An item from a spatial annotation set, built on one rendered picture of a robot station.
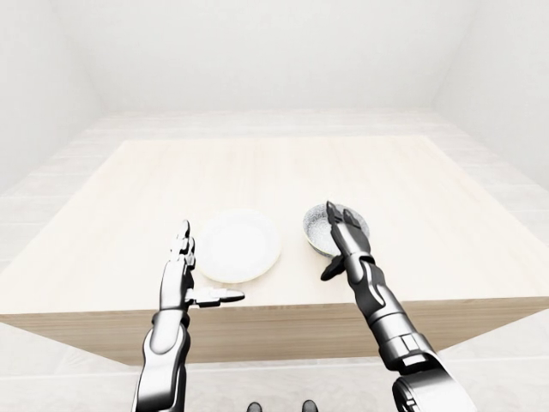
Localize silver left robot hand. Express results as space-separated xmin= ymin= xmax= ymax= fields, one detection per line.
xmin=158 ymin=219 xmax=246 ymax=315

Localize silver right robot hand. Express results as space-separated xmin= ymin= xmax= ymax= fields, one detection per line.
xmin=320 ymin=200 xmax=373 ymax=282

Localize black speckled bowl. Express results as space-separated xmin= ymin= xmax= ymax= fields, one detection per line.
xmin=302 ymin=203 xmax=371 ymax=259

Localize white round plate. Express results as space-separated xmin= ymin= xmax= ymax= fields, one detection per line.
xmin=195 ymin=209 xmax=282 ymax=284

